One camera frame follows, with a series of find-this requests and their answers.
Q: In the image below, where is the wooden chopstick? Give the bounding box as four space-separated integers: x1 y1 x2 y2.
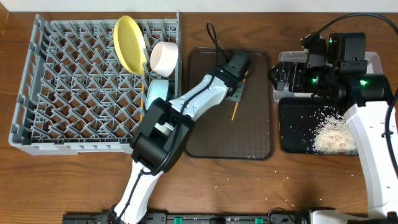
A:
140 72 146 122
231 71 248 121

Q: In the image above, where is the light blue bowl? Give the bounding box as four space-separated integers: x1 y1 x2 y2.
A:
145 80 169 110

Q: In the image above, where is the yellow round plate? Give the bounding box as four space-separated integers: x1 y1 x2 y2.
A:
113 16 147 74

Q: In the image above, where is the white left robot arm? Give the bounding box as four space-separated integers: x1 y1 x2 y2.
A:
107 68 248 223

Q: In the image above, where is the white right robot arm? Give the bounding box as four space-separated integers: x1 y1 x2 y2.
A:
268 32 397 223

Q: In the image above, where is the black waste tray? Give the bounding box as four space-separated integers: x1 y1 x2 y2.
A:
279 98 343 154

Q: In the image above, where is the pile of rice waste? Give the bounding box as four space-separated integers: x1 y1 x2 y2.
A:
312 106 358 156

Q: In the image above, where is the dark brown serving tray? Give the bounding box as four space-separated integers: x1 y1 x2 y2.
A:
185 49 275 161

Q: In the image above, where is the grey plastic dish rack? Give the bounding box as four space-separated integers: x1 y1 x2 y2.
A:
8 12 182 156

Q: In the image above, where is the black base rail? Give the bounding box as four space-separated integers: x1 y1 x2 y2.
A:
62 208 310 224

